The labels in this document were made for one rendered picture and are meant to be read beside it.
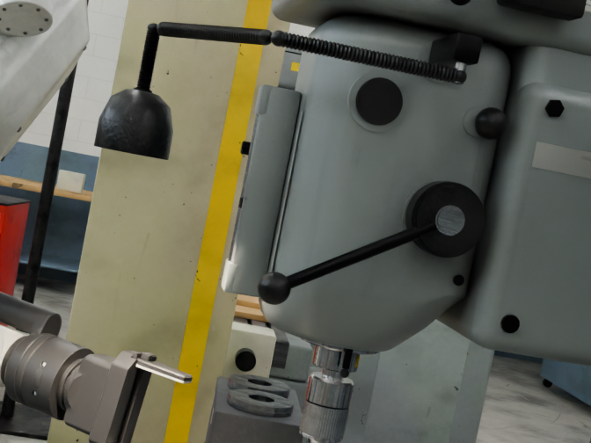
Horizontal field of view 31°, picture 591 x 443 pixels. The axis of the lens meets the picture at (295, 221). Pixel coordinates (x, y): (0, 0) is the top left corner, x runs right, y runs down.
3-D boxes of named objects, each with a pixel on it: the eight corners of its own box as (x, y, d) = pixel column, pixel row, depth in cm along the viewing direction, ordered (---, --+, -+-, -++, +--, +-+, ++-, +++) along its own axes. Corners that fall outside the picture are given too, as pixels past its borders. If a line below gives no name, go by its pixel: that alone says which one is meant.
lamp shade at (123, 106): (78, 142, 102) (91, 78, 102) (137, 153, 108) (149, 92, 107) (123, 152, 98) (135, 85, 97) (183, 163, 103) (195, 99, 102)
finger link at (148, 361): (179, 383, 117) (134, 366, 120) (193, 383, 120) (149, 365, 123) (184, 369, 117) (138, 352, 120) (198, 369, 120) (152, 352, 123)
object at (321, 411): (348, 440, 112) (358, 389, 112) (333, 448, 108) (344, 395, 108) (307, 428, 114) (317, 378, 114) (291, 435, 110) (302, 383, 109)
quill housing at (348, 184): (266, 344, 99) (332, 1, 97) (244, 308, 119) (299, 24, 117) (461, 376, 102) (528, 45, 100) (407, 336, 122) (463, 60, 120)
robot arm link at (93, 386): (90, 463, 117) (6, 426, 122) (135, 456, 126) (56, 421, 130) (124, 353, 117) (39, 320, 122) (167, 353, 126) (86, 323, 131)
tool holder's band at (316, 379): (358, 389, 112) (361, 380, 112) (344, 395, 108) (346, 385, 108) (317, 378, 114) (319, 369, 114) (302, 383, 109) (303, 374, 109)
